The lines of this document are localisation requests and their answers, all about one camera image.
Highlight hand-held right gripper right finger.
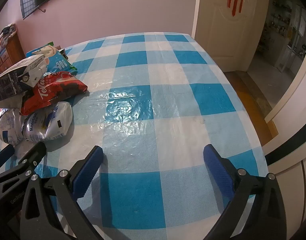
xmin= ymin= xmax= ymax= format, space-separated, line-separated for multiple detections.
xmin=203 ymin=144 xmax=286 ymax=240

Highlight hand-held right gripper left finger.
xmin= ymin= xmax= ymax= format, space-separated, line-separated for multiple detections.
xmin=19 ymin=145 xmax=104 ymax=240

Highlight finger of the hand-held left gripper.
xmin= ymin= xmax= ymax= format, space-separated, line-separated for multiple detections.
xmin=0 ymin=142 xmax=48 ymax=196
xmin=0 ymin=145 xmax=15 ymax=170

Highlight white foil snack bag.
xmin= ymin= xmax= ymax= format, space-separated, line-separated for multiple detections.
xmin=0 ymin=107 xmax=27 ymax=147
xmin=22 ymin=101 xmax=74 ymax=143

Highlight red snack bag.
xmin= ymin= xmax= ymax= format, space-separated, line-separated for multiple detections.
xmin=19 ymin=71 xmax=89 ymax=117

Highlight white milk carton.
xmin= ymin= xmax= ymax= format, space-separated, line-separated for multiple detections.
xmin=0 ymin=54 xmax=48 ymax=103

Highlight blue cow print snack bag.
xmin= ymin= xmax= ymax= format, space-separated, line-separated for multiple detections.
xmin=26 ymin=41 xmax=78 ymax=76

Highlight dark brown wrapper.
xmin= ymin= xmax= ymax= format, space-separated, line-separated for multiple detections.
xmin=57 ymin=46 xmax=69 ymax=61

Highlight white cabinet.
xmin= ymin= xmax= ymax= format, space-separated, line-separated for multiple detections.
xmin=265 ymin=152 xmax=306 ymax=232

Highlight blue white checked tablecloth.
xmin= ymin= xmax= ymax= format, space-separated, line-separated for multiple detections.
xmin=0 ymin=31 xmax=270 ymax=240

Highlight brown wooden dresser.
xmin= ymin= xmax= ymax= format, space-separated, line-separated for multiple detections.
xmin=0 ymin=34 xmax=24 ymax=81

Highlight pile of folded blankets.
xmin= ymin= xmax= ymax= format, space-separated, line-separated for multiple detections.
xmin=0 ymin=24 xmax=18 ymax=61

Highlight white door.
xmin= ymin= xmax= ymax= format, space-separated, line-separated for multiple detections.
xmin=193 ymin=0 xmax=271 ymax=73

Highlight cluttered shelf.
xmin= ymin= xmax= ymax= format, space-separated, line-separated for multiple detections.
xmin=257 ymin=0 xmax=306 ymax=71

